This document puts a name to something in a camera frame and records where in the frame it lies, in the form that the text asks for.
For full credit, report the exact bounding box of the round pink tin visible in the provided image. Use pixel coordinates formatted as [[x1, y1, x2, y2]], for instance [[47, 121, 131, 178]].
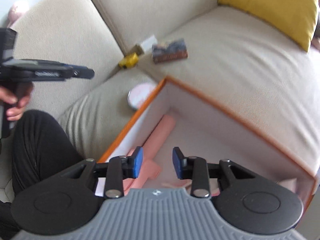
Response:
[[127, 82, 156, 111]]

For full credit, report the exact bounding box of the small white box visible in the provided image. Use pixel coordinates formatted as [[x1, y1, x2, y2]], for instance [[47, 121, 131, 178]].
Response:
[[136, 35, 158, 54]]

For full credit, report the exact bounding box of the yellow cushion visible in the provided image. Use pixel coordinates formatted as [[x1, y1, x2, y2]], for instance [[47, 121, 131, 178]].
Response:
[[217, 0, 319, 52]]

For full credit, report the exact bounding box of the pink plastic toy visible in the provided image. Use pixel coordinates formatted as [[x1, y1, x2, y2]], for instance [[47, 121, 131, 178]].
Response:
[[123, 115, 176, 195]]

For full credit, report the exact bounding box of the beige fabric sofa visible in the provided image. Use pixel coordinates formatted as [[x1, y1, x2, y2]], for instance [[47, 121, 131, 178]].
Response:
[[0, 0, 320, 178]]

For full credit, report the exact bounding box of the printed picture card box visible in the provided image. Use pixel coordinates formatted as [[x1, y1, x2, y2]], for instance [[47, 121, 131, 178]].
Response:
[[151, 38, 188, 64]]

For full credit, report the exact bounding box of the yellow round cap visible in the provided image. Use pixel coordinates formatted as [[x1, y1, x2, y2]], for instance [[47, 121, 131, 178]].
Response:
[[118, 53, 139, 69]]

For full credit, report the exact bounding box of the person's left hand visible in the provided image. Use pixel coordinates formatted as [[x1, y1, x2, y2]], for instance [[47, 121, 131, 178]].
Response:
[[1, 82, 34, 121]]

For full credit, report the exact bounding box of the black trouser leg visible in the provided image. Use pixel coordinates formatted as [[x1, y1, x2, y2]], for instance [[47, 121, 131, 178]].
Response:
[[0, 109, 86, 240]]

